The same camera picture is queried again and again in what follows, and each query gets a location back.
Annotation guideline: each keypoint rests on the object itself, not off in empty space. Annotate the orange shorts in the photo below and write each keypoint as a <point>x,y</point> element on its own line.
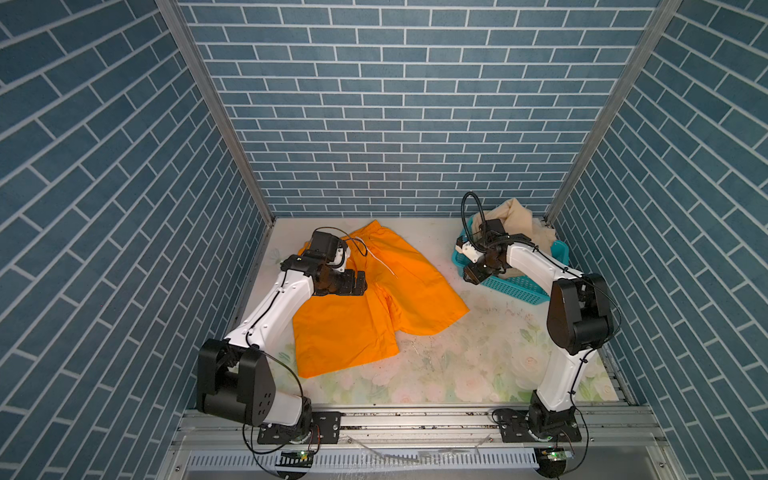
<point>405,293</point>

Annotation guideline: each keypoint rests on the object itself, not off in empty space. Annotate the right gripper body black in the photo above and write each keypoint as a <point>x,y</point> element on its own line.
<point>481,268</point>

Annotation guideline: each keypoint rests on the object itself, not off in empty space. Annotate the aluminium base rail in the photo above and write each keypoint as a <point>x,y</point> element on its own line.
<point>609,441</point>

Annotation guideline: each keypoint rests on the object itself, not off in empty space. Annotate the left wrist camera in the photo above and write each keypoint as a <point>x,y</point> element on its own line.
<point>328,248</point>

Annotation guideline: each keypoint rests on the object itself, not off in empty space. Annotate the teal plastic basket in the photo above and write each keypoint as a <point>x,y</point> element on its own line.
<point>522,287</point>

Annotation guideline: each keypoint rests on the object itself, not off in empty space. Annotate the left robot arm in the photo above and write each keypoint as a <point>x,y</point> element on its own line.
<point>234,378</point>

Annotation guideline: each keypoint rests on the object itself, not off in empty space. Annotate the beige shorts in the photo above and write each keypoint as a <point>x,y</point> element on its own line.
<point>522,225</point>

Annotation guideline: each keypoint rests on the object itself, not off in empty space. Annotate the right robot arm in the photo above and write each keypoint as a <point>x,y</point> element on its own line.
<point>579,322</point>

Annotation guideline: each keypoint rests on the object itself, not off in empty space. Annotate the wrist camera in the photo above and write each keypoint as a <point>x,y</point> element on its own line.
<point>328,248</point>
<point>480,237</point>

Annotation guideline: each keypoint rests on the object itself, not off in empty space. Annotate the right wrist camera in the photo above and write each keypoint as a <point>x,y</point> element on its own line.
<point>480,237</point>

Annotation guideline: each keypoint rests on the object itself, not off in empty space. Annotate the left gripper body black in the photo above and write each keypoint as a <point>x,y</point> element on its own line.
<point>342,282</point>

